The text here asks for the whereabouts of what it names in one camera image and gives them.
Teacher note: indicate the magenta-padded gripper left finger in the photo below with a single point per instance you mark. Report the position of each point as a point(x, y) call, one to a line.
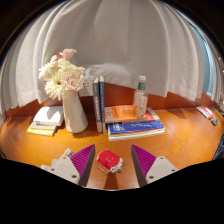
point(65, 168)

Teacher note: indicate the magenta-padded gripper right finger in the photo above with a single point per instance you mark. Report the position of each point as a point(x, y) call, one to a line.
point(160, 168)

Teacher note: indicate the white and red charger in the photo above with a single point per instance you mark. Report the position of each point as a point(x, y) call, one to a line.
point(108, 160)

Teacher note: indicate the white book under blue book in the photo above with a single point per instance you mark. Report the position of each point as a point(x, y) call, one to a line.
point(136, 135)

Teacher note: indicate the yellow flat book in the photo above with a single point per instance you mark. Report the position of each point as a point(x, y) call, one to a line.
point(40, 132)

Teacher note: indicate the blue flat book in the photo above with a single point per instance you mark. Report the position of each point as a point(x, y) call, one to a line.
point(136, 127)

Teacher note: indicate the cream flat book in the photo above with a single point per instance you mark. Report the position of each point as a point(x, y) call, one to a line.
point(41, 126)

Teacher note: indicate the red flat book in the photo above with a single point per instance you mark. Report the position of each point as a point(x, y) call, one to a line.
point(150, 117)

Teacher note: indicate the white ceramic vase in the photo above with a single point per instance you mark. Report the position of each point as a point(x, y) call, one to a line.
point(75, 116)

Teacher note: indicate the white flat book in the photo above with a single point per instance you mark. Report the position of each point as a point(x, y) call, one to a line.
point(49, 115)

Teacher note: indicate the dark chair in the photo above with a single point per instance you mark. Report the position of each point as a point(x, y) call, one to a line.
point(220, 148)

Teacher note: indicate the orange flat book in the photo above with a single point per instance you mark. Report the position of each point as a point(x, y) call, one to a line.
point(118, 113)

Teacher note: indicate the clear plastic bottle green label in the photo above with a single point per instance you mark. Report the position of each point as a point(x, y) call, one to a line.
point(141, 100)

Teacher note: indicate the small dark object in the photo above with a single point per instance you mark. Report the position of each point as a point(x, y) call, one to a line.
point(214, 121)

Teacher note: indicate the red and white booklet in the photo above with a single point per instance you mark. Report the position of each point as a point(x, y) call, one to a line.
point(204, 112)

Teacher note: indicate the blue upright book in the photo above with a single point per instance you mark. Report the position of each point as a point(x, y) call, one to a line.
point(102, 103)

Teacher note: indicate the white and pink flower bouquet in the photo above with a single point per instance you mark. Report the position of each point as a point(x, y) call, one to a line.
point(63, 75)

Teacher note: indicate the blue-grey curtain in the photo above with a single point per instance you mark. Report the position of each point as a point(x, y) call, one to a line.
point(207, 63)

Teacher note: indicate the white curtain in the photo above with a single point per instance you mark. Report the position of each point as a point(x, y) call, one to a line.
point(116, 40)

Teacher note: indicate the white wall socket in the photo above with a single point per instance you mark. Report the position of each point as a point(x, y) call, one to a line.
point(87, 89)

